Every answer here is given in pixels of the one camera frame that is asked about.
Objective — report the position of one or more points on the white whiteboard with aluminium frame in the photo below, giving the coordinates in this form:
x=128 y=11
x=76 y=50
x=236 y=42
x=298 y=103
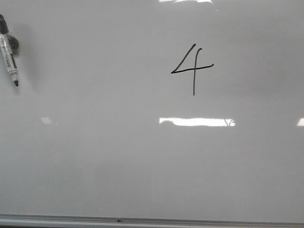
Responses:
x=153 y=113

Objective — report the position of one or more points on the white dry-erase marker black tip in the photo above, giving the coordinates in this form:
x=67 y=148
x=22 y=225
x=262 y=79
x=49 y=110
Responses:
x=9 y=46

